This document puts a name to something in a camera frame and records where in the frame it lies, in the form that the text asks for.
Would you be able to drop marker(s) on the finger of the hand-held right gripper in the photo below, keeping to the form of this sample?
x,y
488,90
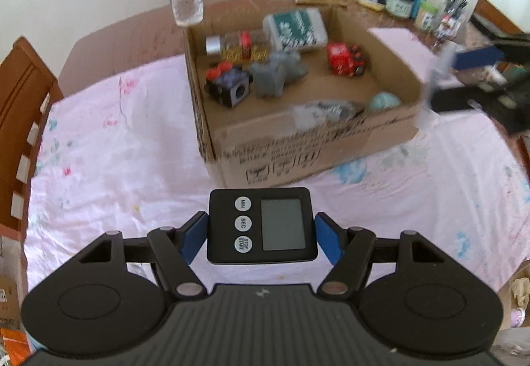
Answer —
x,y
478,57
455,101

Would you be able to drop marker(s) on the green lidded container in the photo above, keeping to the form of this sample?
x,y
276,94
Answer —
x,y
426,16

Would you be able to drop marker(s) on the red toy fire truck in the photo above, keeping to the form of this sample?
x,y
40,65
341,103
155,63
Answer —
x,y
343,59

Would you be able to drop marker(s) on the teal round case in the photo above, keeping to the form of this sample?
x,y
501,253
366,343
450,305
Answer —
x,y
385,101

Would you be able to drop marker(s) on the black toy train red wheels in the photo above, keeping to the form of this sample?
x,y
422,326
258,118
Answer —
x,y
230,86

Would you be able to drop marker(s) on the brown cardboard box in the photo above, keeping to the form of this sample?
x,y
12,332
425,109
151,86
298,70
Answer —
x,y
269,150

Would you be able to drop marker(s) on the clear plastic wrapper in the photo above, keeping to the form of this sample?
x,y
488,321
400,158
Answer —
x,y
323,113

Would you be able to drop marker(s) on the grey toy figure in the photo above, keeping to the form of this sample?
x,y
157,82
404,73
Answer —
x,y
275,74

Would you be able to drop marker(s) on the gold capsule bottle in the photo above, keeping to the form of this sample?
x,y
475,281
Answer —
x,y
240,46

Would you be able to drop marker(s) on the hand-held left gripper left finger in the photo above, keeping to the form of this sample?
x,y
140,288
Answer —
x,y
193,237

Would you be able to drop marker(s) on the brown cardboard cartons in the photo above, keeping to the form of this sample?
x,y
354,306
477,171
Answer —
x,y
8,291

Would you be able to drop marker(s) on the green white plastic container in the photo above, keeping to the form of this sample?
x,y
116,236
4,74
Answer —
x,y
296,30

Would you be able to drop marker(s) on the black digital timer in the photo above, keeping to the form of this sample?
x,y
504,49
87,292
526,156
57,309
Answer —
x,y
256,225

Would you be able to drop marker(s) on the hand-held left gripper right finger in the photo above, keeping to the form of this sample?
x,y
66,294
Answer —
x,y
329,237

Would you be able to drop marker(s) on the clear glass jar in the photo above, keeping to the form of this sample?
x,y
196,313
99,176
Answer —
x,y
456,3

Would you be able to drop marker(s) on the yellow packet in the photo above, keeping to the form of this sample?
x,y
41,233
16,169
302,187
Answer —
x,y
370,3

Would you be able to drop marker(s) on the wooden chair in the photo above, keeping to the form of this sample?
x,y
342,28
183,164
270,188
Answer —
x,y
20,101
497,16

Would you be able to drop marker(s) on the dark lidded jar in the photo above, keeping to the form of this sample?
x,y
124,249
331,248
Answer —
x,y
401,1

